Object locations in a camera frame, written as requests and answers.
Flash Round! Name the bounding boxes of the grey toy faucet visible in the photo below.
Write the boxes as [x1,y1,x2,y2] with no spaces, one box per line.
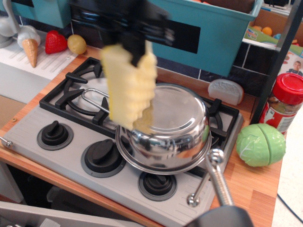
[0,0,20,49]

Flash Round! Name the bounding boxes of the red lid spice jar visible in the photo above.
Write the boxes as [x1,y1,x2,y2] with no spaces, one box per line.
[258,73,303,134]

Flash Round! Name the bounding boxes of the black right stove knob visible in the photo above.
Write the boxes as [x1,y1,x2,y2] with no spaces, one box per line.
[138,173,177,202]

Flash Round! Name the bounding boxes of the black left stove knob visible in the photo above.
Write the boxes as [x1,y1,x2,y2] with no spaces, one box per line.
[37,121,74,151]

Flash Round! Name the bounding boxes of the yellow toy potato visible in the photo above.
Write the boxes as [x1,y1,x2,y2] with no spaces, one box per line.
[67,35,87,54]

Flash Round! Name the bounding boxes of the yellow sponge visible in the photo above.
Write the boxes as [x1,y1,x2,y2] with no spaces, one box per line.
[100,41,157,130]

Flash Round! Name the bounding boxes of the small teal bin left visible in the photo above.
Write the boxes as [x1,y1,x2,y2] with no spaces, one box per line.
[11,0,71,28]

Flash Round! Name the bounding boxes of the cardboard box with toys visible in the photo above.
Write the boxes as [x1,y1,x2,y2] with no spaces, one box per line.
[244,9,303,57]

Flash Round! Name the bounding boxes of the large teal plastic bin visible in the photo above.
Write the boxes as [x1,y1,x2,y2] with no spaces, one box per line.
[150,0,262,76]

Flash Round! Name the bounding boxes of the green toy cabbage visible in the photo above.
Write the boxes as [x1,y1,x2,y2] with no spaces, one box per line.
[236,123,286,167]

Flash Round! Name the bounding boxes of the grey toy stove top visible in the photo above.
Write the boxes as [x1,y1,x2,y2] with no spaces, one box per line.
[3,57,243,227]

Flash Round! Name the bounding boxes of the black burner grate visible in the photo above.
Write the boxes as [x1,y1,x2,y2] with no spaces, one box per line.
[40,57,243,151]

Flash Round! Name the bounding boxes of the black middle stove knob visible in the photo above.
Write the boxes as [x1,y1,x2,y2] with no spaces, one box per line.
[80,139,126,178]

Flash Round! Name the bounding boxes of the small chrome knob left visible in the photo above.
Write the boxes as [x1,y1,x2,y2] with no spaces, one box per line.
[0,136,13,148]

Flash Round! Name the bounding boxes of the black metal frame post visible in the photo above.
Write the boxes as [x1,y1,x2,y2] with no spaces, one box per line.
[250,0,303,124]

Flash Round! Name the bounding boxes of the red toy strawberry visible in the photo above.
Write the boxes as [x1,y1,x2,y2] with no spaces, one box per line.
[45,30,67,54]

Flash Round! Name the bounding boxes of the toy ice cream cone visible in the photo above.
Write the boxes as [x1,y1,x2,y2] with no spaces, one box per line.
[17,26,41,68]

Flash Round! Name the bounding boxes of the chrome clamp screw handle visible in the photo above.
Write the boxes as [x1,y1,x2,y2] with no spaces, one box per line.
[187,148,234,207]

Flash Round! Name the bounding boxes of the stainless steel pot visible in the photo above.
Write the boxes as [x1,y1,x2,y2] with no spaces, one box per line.
[81,83,212,175]

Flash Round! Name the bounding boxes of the black stove knob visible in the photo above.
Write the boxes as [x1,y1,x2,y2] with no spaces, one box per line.
[80,139,126,178]
[37,121,74,151]
[138,173,177,202]

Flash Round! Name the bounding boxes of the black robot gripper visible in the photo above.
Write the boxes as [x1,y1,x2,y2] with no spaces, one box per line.
[68,0,174,67]

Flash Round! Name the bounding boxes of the white toy bread slice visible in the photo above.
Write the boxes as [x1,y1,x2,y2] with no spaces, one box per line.
[208,79,244,105]

